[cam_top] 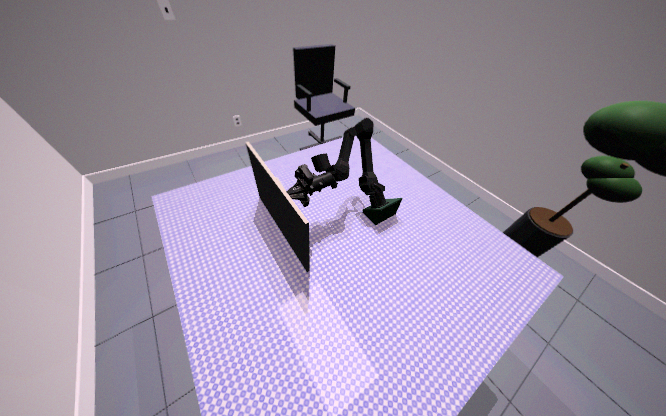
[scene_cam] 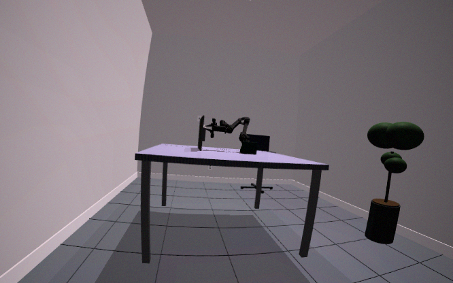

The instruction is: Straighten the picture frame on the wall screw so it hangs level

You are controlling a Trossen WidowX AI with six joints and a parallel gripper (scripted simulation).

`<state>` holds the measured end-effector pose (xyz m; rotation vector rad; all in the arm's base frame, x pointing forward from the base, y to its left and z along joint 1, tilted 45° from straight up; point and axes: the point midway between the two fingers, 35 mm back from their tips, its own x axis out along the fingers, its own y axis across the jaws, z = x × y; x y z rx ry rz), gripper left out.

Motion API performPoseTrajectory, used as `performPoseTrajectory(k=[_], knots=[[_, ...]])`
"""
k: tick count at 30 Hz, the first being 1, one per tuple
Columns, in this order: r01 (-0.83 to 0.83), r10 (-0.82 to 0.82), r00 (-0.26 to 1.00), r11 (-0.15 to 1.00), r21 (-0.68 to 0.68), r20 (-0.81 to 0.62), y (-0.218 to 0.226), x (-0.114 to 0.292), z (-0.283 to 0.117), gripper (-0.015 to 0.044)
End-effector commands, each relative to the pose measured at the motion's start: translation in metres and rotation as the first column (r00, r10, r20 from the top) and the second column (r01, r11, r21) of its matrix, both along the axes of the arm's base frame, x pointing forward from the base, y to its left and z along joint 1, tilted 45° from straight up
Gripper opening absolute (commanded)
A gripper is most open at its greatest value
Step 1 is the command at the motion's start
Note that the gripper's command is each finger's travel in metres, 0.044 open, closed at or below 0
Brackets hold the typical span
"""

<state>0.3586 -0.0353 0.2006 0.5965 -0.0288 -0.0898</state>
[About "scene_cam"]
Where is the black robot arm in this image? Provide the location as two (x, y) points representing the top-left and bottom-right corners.
(220, 117), (250, 143)

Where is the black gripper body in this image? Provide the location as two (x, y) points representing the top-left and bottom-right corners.
(210, 118), (220, 138)

